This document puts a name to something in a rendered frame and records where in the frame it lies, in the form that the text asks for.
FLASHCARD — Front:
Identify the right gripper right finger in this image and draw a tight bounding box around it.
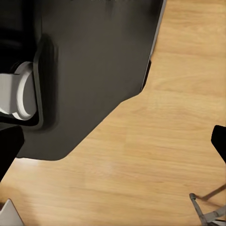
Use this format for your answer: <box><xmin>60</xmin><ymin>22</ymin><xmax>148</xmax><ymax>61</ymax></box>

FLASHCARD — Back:
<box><xmin>211</xmin><ymin>125</ymin><xmax>226</xmax><ymax>163</ymax></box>

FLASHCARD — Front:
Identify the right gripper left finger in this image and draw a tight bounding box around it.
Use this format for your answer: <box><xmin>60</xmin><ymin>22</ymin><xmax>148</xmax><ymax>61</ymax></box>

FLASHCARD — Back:
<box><xmin>0</xmin><ymin>125</ymin><xmax>24</xmax><ymax>181</ymax></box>

